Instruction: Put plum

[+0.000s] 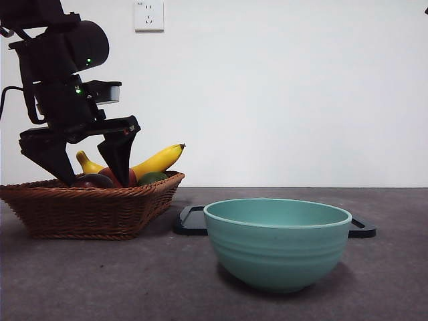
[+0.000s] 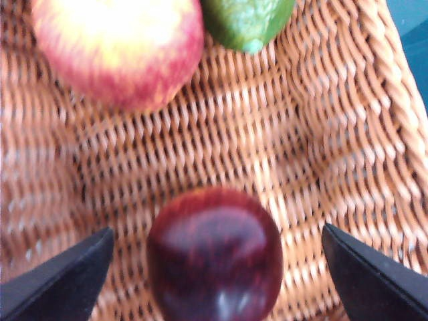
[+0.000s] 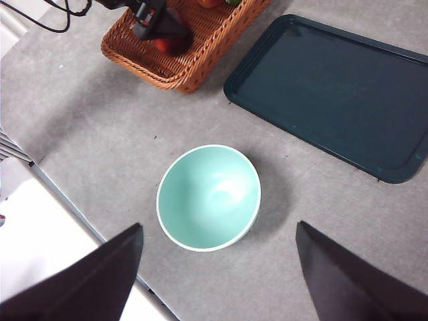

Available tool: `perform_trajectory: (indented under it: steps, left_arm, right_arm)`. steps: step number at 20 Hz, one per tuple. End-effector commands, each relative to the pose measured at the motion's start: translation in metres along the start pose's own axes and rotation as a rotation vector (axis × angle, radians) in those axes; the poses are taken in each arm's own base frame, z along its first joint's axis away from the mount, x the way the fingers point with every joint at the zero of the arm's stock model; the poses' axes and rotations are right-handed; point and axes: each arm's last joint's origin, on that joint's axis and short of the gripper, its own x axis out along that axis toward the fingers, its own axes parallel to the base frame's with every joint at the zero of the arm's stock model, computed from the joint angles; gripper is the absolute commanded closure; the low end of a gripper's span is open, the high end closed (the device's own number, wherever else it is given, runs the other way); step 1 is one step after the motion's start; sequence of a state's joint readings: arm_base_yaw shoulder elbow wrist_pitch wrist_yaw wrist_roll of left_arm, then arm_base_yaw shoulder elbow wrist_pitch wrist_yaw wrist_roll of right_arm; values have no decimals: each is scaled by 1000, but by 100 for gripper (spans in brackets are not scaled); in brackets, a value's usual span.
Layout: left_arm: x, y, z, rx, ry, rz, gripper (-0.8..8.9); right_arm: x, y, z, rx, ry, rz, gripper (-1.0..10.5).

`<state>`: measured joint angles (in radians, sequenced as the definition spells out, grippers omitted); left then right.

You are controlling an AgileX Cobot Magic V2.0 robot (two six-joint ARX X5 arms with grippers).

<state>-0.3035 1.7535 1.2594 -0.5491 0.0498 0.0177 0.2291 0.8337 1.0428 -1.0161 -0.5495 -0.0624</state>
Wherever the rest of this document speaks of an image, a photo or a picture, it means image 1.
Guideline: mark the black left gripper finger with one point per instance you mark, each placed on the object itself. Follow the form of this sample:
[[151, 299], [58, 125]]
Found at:
[[117, 157], [47, 150]]

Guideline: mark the teal ribbed bowl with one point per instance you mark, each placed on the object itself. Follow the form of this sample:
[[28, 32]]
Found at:
[[277, 254]]

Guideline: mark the yellow banana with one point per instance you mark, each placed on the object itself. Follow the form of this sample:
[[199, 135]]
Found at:
[[157, 160]]

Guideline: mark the black rectangular tray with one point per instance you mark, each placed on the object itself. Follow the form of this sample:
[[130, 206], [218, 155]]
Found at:
[[190, 224]]

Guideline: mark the brown wicker basket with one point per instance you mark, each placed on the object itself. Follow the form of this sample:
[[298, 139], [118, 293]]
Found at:
[[83, 214]]

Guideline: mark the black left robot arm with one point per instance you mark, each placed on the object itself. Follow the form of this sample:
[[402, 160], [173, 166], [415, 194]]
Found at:
[[83, 43]]

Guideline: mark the green round fruit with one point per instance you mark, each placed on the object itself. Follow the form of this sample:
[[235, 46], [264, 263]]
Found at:
[[152, 178]]

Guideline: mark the red apple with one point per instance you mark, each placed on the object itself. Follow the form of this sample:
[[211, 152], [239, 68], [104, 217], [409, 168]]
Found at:
[[107, 174]]

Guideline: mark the dark purple plum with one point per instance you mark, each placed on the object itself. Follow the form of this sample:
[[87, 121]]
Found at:
[[90, 182]]

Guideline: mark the white wall power socket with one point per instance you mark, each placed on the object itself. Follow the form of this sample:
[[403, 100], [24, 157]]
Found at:
[[149, 16]]

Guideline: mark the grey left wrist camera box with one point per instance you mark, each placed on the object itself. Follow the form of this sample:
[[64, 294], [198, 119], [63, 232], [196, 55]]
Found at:
[[107, 93]]

